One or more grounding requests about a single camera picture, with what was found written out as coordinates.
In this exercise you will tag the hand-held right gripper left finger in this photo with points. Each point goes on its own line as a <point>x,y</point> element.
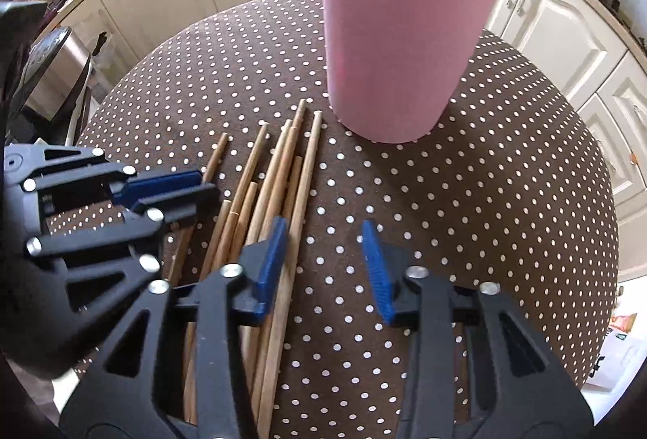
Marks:
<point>272,262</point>

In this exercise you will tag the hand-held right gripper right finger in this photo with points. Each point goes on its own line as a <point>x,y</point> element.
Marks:
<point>378,267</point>

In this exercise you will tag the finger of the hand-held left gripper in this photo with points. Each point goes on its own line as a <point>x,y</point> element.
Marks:
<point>177,206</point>
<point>156,186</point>

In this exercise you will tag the pile of wooden chopsticks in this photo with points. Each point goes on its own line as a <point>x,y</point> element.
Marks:
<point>273,176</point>

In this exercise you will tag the pink sleeved white cup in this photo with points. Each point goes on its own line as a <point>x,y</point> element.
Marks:
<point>394,45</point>

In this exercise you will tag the stainless steel trash can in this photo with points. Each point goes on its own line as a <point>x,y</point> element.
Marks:
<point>55,70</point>

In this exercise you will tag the white plastic bag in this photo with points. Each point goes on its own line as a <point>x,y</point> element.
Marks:
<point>619,358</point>

